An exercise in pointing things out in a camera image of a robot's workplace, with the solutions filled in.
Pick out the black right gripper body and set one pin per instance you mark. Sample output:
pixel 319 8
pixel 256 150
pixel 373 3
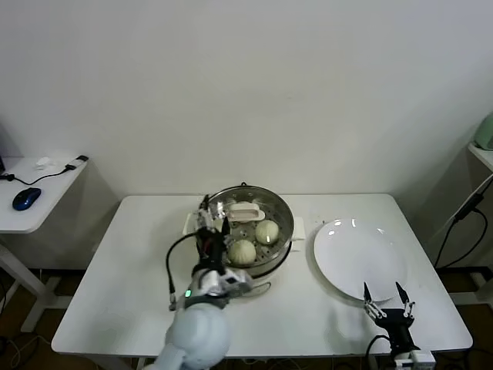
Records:
pixel 398 327

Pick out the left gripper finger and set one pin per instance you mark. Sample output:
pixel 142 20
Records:
pixel 226 231
pixel 208 216

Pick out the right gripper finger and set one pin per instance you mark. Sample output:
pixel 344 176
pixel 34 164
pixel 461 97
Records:
pixel 407 306
pixel 371 304

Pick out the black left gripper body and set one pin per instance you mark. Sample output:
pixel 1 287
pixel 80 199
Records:
pixel 212 250

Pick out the white steamed baozi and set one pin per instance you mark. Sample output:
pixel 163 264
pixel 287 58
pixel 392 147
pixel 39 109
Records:
pixel 267 232
pixel 242 251

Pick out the round glass pot lid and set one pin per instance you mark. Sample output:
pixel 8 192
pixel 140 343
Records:
pixel 246 214

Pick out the perforated steel steamer basket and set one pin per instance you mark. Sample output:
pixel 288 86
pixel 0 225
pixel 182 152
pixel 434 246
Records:
pixel 298 229

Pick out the round white plate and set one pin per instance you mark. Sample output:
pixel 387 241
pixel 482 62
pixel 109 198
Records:
pixel 358 254

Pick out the white electric cooker pot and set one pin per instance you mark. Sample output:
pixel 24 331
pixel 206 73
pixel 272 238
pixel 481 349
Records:
pixel 269 271

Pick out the white strip with black adapter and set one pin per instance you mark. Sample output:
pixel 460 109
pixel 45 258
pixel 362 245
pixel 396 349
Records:
pixel 468 206

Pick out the white side desk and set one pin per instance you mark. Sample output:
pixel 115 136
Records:
pixel 50 192

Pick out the white side table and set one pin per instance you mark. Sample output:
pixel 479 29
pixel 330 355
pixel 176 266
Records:
pixel 483 154

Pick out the crumpled white tissue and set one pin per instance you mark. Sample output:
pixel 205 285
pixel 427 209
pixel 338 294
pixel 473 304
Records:
pixel 45 163

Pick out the blue computer mouse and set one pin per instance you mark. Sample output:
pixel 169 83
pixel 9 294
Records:
pixel 26 198

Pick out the pale green appliance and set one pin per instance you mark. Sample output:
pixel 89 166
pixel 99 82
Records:
pixel 485 133

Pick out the dark monitor edge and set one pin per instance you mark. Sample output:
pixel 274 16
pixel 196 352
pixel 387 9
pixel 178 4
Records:
pixel 2 154

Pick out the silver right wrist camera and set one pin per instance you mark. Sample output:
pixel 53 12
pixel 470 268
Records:
pixel 418 360

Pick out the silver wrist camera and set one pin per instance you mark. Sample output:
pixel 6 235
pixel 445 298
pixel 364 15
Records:
pixel 418 360
pixel 237 283

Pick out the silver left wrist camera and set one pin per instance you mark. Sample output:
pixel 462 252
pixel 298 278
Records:
pixel 237 283

